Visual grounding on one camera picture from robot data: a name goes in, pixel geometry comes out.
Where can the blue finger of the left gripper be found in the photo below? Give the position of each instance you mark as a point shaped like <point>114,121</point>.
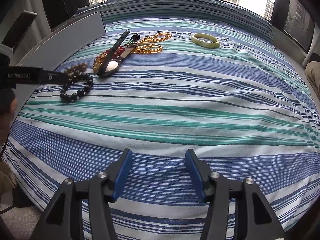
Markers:
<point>56,78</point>

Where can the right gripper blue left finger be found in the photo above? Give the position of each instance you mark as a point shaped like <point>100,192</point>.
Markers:
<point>62,218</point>

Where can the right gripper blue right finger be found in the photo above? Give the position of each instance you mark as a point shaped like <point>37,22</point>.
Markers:
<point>254,216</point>

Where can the gold ornament charm cluster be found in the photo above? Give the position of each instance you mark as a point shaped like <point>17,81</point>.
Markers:
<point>98,61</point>

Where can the black strap wristwatch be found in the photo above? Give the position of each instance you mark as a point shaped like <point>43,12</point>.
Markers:
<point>115,56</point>

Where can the pale green jade bangle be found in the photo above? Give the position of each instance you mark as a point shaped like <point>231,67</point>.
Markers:
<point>205,40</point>

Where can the person's left hand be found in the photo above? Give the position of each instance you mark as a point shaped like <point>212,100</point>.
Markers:
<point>8,108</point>

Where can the white cardboard box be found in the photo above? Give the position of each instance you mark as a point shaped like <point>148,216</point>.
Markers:
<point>64,42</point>

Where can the white curtain left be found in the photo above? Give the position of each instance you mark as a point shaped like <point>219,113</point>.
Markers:
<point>10,10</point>

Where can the white curtain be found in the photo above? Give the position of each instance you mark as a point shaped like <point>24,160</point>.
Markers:
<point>10,10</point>
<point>315,46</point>

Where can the striped blue green bedsheet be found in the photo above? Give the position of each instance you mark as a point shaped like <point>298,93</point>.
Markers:
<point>241,107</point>

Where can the beige blanket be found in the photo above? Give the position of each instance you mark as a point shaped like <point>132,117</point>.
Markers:
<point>312,72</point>

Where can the white curtain right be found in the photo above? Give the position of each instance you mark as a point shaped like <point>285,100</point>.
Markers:
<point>315,46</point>

